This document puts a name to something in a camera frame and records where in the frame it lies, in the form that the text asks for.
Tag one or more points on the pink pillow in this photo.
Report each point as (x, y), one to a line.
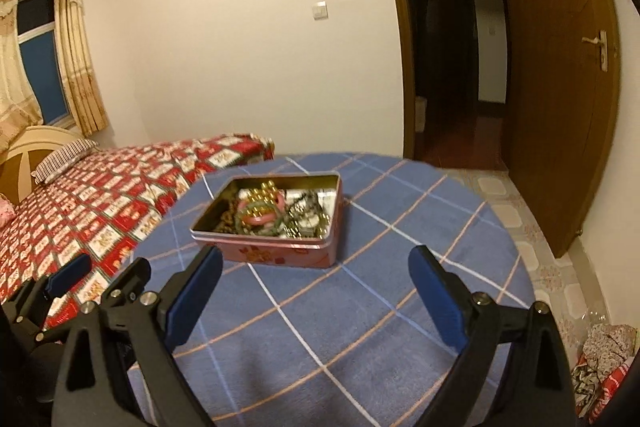
(6, 211)

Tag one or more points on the red printed bag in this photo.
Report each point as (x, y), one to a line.
(612, 387)

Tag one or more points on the beige floral curtain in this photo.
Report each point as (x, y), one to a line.
(15, 82)
(80, 57)

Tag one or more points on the pink bangle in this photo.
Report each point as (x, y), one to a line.
(255, 222)

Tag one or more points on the bed with red quilt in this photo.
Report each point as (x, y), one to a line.
(100, 207)

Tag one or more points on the striped pillow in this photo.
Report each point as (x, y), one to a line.
(65, 159)

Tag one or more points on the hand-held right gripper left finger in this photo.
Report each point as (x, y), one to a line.
(195, 297)

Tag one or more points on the window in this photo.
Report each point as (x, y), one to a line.
(45, 72)

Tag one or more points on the brown door frame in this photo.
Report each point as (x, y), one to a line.
(400, 32)

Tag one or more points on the green bangle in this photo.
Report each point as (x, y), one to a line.
(261, 208)

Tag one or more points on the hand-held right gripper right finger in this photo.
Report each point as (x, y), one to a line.
(440, 302)

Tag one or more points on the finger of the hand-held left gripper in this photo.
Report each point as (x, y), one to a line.
(70, 277)
(130, 279)

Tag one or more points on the white light switch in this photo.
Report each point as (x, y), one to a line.
(319, 10)

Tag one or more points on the grey speckled cloth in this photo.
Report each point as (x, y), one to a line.
(610, 342)

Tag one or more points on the pink metal tin box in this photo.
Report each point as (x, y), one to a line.
(280, 253)

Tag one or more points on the cream wooden headboard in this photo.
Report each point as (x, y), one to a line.
(25, 157)

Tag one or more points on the brown wooden door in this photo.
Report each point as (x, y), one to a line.
(550, 107)

